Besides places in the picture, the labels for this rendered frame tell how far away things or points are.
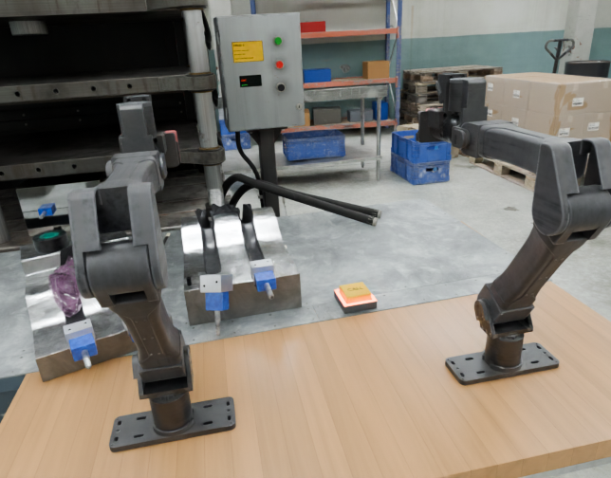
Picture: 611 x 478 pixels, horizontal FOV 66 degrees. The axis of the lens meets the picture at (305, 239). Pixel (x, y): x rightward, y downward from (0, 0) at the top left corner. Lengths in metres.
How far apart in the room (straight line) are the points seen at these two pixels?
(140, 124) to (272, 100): 1.07
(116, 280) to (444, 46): 7.82
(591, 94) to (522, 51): 4.02
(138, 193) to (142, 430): 0.44
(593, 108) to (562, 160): 4.18
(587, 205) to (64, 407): 0.90
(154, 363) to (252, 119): 1.25
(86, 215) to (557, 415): 0.76
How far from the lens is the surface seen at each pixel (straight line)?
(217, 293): 1.03
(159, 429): 0.85
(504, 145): 0.84
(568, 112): 4.75
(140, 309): 0.62
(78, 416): 0.96
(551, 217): 0.72
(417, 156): 4.74
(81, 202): 0.58
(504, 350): 0.94
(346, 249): 1.41
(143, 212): 0.56
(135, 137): 0.83
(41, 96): 1.82
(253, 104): 1.84
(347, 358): 0.97
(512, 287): 0.86
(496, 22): 8.53
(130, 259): 0.56
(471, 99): 0.94
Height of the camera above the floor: 1.38
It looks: 23 degrees down
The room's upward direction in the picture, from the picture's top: 3 degrees counter-clockwise
